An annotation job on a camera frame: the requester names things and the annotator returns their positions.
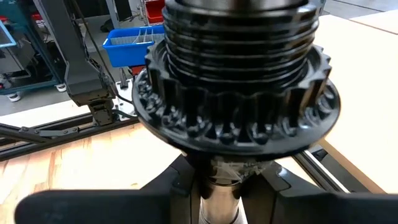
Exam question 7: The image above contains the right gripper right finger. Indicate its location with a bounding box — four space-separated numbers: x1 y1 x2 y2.
244 160 398 224

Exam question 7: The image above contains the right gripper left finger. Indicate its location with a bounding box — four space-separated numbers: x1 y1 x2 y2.
14 155 200 224

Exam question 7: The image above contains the red plastic bin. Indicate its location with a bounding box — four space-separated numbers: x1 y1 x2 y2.
145 0 165 25

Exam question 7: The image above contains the silver table lamp base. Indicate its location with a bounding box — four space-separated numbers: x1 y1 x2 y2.
132 0 341 224

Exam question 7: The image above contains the blue plastic bin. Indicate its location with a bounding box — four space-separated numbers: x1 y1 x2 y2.
102 24 165 68

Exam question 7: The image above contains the teal utility cart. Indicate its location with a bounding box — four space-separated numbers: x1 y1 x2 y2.
0 0 68 103

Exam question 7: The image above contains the tan wooden desk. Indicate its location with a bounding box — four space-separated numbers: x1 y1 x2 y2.
310 9 398 194

